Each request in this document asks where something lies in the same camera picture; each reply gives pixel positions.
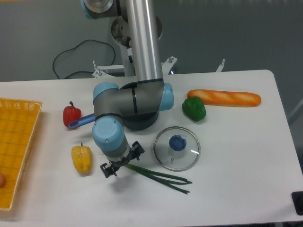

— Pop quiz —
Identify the green onion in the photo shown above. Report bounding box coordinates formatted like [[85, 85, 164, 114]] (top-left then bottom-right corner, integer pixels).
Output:
[[124, 163, 192, 194]]

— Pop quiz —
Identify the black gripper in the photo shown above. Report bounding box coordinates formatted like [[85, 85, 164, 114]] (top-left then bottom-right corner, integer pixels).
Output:
[[100, 141, 144, 178]]

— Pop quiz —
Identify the glass pot lid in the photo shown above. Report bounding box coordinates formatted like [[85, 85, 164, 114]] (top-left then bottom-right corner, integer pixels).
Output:
[[153, 126, 201, 172]]

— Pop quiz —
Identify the red bell pepper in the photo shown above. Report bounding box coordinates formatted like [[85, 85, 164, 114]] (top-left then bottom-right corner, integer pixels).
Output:
[[62, 101, 82, 127]]

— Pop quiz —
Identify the yellow bell pepper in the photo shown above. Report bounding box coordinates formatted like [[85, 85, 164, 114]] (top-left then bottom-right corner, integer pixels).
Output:
[[71, 143, 93, 175]]

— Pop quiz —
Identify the yellow woven basket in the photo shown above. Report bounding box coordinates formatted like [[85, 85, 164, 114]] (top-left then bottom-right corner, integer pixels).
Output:
[[0, 98, 43, 211]]

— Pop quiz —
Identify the green bell pepper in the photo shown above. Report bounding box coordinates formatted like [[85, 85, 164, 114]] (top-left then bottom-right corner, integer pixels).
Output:
[[182, 96, 206, 122]]

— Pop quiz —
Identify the dark saucepan blue handle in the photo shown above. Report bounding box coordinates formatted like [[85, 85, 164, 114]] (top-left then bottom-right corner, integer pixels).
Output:
[[68, 81, 160, 131]]

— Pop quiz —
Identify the black corner device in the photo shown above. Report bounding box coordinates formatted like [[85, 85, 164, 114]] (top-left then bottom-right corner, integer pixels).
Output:
[[291, 191, 303, 216]]

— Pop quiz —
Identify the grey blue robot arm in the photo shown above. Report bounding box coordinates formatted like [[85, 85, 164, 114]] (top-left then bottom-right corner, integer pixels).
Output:
[[81, 0, 174, 177]]

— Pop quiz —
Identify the orange baguette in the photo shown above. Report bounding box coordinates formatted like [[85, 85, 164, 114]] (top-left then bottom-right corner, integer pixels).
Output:
[[187, 89, 261, 107]]

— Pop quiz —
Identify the white middle mounting bracket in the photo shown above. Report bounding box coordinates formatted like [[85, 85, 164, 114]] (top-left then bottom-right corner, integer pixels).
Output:
[[161, 56, 178, 75]]

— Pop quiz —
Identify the white right mounting bracket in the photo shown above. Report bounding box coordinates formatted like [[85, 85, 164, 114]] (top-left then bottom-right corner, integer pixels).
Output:
[[216, 59, 225, 72]]

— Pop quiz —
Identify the black cable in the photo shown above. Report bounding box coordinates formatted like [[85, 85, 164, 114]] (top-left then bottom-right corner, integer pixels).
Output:
[[52, 39, 116, 80]]

